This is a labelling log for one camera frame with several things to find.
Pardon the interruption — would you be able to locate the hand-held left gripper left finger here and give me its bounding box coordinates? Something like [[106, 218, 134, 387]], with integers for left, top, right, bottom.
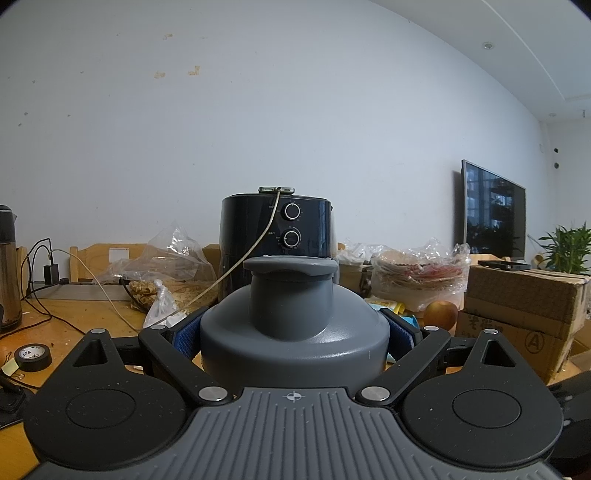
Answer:
[[69, 307, 234, 408]]

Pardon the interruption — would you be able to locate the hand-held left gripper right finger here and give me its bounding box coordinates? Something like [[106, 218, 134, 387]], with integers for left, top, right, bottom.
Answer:
[[355, 307, 520, 408]]

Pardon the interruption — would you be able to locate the shaker bottle with grey lid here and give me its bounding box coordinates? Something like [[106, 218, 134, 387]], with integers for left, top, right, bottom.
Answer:
[[199, 255, 391, 402]]

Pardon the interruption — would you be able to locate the yellow snack packet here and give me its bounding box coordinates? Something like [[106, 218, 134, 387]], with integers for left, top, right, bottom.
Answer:
[[367, 299, 407, 315]]

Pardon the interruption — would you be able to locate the white plastic bag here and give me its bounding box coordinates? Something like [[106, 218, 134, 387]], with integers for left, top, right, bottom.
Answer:
[[143, 279, 185, 329]]

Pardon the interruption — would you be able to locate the yellow round fruit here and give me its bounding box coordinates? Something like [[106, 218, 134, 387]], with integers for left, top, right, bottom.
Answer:
[[424, 300, 459, 330]]

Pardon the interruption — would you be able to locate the bagged stack of paper plates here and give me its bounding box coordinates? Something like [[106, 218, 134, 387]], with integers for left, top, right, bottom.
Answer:
[[372, 240, 471, 311]]

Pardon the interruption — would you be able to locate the plastic bag with brown contents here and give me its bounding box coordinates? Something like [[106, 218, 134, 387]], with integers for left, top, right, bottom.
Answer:
[[335, 242, 375, 296]]

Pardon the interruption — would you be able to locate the printed cardboard box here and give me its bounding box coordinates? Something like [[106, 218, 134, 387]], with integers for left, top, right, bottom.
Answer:
[[455, 309, 578, 384]]

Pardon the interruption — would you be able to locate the clear plastic bag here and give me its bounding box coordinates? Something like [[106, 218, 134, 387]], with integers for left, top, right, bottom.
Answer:
[[104, 222, 220, 310]]

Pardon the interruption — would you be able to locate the grey flat board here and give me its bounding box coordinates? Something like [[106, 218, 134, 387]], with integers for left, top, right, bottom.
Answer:
[[30, 282, 132, 302]]

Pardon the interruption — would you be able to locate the black air fryer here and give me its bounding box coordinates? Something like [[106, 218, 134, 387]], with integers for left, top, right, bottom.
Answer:
[[218, 193, 341, 305]]

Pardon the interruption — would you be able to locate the green potted plant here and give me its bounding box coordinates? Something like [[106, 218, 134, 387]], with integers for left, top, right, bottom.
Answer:
[[538, 224, 591, 275]]

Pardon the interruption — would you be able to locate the black tape roll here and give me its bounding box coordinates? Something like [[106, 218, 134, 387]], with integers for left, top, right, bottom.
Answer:
[[14, 344, 52, 372]]

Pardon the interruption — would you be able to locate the flat screen television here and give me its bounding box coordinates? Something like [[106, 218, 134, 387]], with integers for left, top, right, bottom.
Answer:
[[462, 160, 527, 259]]

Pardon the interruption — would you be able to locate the steel thermos jug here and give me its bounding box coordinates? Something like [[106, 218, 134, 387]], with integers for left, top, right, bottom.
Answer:
[[0, 204, 24, 330]]

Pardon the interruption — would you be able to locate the white cable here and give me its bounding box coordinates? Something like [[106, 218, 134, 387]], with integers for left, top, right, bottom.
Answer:
[[51, 249, 141, 332]]

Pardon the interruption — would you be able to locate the beige cable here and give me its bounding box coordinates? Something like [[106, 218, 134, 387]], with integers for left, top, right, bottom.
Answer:
[[159, 189, 281, 324]]

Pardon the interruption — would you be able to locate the black charger with cables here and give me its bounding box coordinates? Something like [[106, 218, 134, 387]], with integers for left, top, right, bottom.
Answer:
[[21, 237, 63, 333]]

